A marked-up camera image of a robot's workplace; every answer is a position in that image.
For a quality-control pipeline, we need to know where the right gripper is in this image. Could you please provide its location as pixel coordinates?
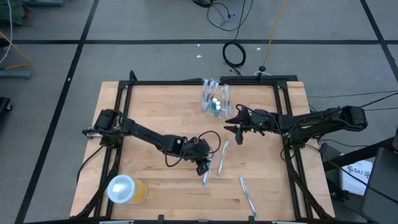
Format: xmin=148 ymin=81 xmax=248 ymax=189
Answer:
xmin=223 ymin=108 xmax=280 ymax=146

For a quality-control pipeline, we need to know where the green toothbrush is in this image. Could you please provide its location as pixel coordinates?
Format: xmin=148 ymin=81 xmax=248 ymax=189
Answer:
xmin=222 ymin=85 xmax=231 ymax=114
xmin=215 ymin=139 xmax=231 ymax=180

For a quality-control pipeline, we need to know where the clear acrylic organizer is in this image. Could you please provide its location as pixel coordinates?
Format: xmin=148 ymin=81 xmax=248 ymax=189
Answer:
xmin=200 ymin=78 xmax=233 ymax=119

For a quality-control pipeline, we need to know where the yellow cup with white lid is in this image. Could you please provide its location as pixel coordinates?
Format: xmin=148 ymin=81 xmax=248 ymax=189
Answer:
xmin=106 ymin=174 xmax=149 ymax=205

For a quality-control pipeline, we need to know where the black equipment stand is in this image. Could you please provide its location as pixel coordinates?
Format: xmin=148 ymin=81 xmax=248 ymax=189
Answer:
xmin=318 ymin=136 xmax=398 ymax=203

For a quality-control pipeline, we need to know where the white printed paper sheet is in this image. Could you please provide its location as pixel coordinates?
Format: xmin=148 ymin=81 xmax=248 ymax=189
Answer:
xmin=340 ymin=159 xmax=374 ymax=197

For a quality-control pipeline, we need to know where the black office chair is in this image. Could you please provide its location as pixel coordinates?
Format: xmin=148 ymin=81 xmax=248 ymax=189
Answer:
xmin=360 ymin=147 xmax=398 ymax=224

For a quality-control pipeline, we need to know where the black caster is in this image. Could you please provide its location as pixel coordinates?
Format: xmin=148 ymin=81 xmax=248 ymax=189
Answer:
xmin=0 ymin=96 xmax=13 ymax=114

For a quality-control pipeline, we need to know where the person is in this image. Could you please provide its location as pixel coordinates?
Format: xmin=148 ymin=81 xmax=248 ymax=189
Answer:
xmin=0 ymin=0 xmax=25 ymax=26

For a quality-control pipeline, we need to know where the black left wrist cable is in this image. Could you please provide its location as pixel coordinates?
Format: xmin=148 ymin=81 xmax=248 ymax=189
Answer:
xmin=198 ymin=130 xmax=222 ymax=156

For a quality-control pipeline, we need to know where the black cable tray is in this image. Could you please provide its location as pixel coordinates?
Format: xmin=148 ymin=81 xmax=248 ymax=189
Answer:
xmin=219 ymin=74 xmax=299 ymax=83

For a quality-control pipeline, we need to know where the coiled black cable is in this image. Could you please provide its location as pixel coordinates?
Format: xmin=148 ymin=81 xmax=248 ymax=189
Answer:
xmin=221 ymin=40 xmax=247 ymax=76

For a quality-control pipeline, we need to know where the black aluminium table frame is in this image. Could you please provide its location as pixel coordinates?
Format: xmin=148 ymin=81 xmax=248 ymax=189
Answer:
xmin=70 ymin=70 xmax=336 ymax=224

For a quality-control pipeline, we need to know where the black looped floor cable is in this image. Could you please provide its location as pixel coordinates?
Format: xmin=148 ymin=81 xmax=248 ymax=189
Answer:
xmin=205 ymin=0 xmax=249 ymax=32

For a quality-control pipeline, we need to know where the yellow hanging cable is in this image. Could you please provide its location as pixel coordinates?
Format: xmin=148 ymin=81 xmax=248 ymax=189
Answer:
xmin=262 ymin=0 xmax=289 ymax=72

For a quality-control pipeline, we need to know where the black hanging cable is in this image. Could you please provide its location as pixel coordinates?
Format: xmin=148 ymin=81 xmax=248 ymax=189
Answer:
xmin=233 ymin=0 xmax=254 ymax=43

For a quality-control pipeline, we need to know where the thin black cable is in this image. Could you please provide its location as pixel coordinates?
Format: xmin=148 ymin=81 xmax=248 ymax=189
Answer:
xmin=357 ymin=92 xmax=398 ymax=110
xmin=307 ymin=90 xmax=398 ymax=100

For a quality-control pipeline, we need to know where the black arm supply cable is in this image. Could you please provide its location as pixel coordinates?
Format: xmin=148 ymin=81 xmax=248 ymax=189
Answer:
xmin=76 ymin=144 xmax=105 ymax=185

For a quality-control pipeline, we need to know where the blue-grey base plate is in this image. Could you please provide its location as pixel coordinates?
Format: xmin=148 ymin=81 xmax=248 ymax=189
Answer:
xmin=21 ymin=0 xmax=65 ymax=7
xmin=0 ymin=68 xmax=34 ymax=80

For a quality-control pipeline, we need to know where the white cable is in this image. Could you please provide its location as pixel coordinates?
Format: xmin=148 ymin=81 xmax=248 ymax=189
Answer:
xmin=0 ymin=0 xmax=15 ymax=66

